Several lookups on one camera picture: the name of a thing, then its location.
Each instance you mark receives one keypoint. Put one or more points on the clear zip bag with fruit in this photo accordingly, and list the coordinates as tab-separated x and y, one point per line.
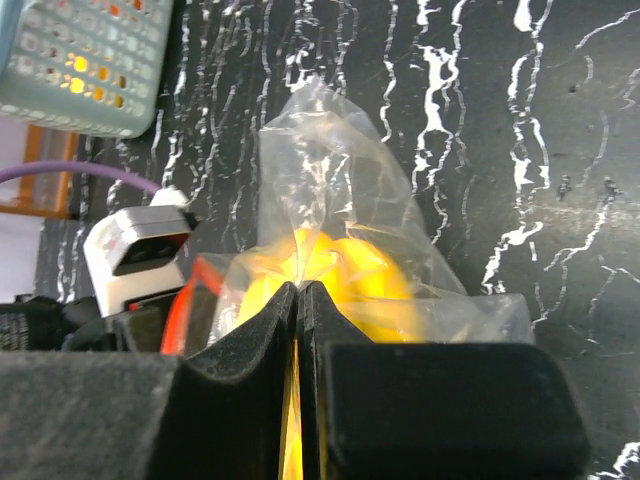
335	207

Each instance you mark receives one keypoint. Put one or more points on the fake yellow bell pepper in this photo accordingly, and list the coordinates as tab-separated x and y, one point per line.
88	79

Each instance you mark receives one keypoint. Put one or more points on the teal plastic basket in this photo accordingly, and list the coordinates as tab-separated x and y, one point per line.
129	36

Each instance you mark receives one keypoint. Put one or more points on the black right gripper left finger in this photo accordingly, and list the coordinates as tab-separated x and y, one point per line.
217	415

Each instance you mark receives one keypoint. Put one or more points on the orange wooden rack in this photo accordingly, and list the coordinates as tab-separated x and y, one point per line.
44	191

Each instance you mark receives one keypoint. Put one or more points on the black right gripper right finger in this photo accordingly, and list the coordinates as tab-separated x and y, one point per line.
496	411

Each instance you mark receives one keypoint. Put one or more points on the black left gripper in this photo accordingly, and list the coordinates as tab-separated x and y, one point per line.
43	324

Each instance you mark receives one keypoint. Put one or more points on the fake banana bunch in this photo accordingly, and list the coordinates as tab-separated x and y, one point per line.
325	401

